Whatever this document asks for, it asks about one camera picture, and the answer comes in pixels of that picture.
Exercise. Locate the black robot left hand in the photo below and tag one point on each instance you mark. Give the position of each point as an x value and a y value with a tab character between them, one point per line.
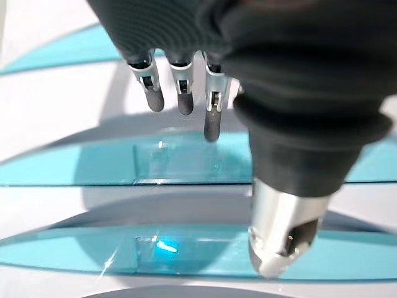
279	62

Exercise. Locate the white medical cart blue drawers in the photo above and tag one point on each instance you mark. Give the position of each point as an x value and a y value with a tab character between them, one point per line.
108	161

